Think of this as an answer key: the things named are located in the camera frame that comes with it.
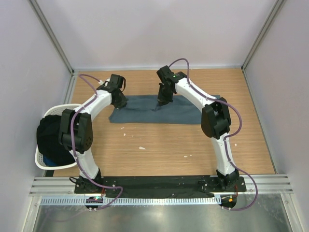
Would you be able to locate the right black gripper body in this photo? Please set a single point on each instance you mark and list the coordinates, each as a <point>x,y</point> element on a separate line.
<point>164,96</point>

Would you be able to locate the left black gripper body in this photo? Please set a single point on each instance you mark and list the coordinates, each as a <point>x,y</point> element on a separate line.
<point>121,100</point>

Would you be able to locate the grey-blue t shirt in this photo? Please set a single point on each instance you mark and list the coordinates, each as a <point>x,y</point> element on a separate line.
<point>145,109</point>

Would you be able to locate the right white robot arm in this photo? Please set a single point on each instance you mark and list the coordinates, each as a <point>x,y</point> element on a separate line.
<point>215,119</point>

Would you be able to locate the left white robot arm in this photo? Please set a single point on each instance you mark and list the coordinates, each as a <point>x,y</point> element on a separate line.
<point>76,132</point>

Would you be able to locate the white laundry basket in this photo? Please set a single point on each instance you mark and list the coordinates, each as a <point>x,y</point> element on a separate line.
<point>56,110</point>

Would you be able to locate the black t shirt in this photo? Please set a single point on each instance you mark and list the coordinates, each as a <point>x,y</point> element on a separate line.
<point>47,141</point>

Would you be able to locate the blue garment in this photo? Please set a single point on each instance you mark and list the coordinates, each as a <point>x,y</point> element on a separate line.
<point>49,162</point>

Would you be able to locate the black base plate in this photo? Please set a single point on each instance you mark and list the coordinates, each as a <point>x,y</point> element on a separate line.
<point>163,187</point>

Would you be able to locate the white slotted cable duct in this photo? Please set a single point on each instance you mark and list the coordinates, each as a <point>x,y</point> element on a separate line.
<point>95,200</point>

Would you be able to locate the left corner aluminium post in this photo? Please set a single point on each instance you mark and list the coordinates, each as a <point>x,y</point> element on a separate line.
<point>47,28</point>

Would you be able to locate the corner aluminium post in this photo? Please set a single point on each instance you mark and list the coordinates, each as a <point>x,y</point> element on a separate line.
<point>263,31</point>
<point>47,28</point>

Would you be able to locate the right corner aluminium post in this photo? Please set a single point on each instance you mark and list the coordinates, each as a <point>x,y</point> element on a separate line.
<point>263,31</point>

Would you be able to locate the aluminium rail frame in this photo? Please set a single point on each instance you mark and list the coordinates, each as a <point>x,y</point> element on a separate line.
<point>266,184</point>

